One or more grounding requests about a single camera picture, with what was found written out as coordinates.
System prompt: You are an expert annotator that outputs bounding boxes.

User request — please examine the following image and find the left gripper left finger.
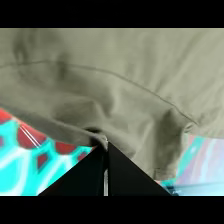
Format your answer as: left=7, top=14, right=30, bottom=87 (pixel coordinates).
left=38, top=143, right=107, bottom=197

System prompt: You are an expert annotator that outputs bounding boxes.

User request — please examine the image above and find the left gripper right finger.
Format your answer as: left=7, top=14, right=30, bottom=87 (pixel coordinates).
left=106, top=141, right=172, bottom=197

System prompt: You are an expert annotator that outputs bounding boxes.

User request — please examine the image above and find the olive green T-shirt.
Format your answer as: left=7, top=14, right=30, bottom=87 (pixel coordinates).
left=0, top=27, right=224, bottom=183

